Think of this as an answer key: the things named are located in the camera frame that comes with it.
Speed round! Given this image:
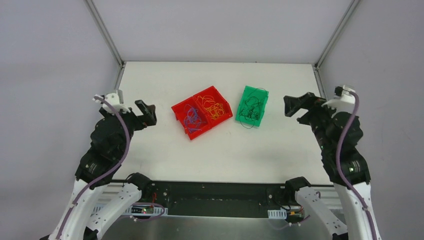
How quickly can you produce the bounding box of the blue thin wire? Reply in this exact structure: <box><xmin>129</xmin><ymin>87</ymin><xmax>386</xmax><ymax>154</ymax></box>
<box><xmin>182</xmin><ymin>104</ymin><xmax>205</xmax><ymax>135</ymax></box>

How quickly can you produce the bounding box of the red two-compartment plastic bin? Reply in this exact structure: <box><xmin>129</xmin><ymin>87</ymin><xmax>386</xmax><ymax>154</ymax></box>
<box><xmin>171</xmin><ymin>85</ymin><xmax>233</xmax><ymax>140</ymax></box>

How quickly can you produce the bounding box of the yellow thin wire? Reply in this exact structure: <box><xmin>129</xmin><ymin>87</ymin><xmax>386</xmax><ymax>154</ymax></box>
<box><xmin>197</xmin><ymin>95</ymin><xmax>229</xmax><ymax>121</ymax></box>

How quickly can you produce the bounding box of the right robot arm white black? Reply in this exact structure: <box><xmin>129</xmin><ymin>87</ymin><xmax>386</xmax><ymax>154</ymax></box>
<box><xmin>283</xmin><ymin>90</ymin><xmax>381</xmax><ymax>240</ymax></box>

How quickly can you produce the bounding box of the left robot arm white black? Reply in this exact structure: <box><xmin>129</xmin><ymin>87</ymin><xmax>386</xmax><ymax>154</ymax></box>
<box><xmin>44</xmin><ymin>96</ymin><xmax>157</xmax><ymax>240</ymax></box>

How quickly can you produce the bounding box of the green plastic bin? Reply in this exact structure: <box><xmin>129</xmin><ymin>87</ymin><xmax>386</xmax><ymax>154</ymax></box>
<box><xmin>235</xmin><ymin>85</ymin><xmax>269</xmax><ymax>129</ymax></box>

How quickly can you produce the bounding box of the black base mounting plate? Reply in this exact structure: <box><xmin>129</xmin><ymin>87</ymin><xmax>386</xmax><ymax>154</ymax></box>
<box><xmin>138</xmin><ymin>181</ymin><xmax>302</xmax><ymax>218</ymax></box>

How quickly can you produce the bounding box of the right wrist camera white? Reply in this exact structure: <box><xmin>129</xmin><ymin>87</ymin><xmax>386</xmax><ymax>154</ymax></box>
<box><xmin>323</xmin><ymin>84</ymin><xmax>356</xmax><ymax>109</ymax></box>

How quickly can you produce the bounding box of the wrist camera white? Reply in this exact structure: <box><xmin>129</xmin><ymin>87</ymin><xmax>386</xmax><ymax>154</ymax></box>
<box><xmin>92</xmin><ymin>89</ymin><xmax>131</xmax><ymax>114</ymax></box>
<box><xmin>323</xmin><ymin>84</ymin><xmax>356</xmax><ymax>109</ymax></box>

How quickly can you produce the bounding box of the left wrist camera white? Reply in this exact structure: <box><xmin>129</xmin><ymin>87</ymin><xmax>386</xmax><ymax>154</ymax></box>
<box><xmin>92</xmin><ymin>89</ymin><xmax>131</xmax><ymax>114</ymax></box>

